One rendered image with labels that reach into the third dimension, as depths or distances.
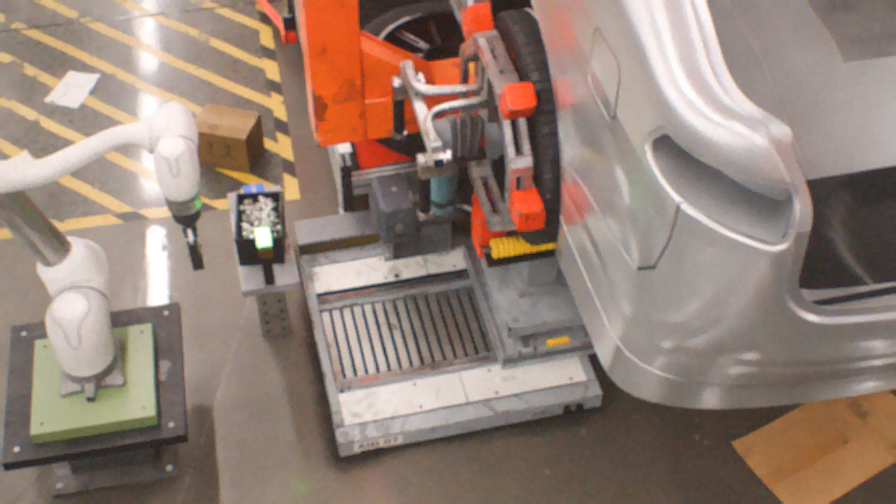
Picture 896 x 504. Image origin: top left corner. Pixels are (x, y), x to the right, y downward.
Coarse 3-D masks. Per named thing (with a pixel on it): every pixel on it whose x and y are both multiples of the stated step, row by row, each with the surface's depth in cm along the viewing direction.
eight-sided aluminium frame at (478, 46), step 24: (480, 48) 308; (504, 48) 306; (504, 72) 304; (504, 120) 296; (504, 144) 299; (528, 144) 297; (480, 168) 346; (528, 168) 298; (480, 192) 340; (504, 216) 311
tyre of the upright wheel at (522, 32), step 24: (504, 24) 312; (528, 24) 304; (528, 48) 297; (528, 72) 296; (552, 96) 292; (552, 120) 292; (552, 144) 293; (552, 168) 295; (504, 192) 345; (552, 192) 298; (552, 216) 304; (528, 240) 325; (552, 240) 318
